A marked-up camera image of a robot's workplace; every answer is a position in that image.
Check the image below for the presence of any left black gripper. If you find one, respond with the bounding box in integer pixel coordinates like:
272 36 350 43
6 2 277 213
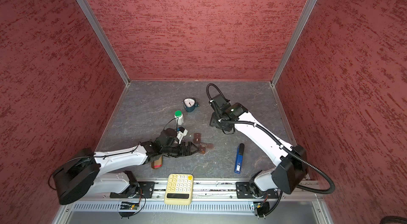
162 142 200 157

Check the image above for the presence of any green cap white pill bottle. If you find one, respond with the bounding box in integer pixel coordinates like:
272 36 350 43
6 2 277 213
174 110 184 126

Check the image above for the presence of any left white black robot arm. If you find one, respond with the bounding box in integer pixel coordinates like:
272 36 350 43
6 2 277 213
50 141 199 205

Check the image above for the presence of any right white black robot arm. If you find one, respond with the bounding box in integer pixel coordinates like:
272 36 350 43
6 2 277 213
209 94 307 196

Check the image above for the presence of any teal kitchen scale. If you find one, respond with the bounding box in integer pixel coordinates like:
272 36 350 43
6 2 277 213
183 97 199 113

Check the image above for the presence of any plaid glasses case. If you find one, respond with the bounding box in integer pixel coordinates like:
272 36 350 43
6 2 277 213
151 156 163 169

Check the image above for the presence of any yellow calculator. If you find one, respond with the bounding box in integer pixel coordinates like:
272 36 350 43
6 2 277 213
164 174 194 206

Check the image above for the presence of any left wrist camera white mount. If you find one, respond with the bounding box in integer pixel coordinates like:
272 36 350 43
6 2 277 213
163 127 188 146

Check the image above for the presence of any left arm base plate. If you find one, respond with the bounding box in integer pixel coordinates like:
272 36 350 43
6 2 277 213
110 182 155 199

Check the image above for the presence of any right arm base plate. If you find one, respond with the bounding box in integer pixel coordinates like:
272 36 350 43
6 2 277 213
235 182 279 199

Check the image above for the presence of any white slotted cable duct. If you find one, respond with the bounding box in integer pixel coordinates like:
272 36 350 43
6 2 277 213
72 201 254 214

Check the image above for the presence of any aluminium front rail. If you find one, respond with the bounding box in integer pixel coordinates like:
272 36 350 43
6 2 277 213
65 178 323 202

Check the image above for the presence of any black corrugated cable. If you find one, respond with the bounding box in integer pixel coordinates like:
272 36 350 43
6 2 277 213
206 83 336 218

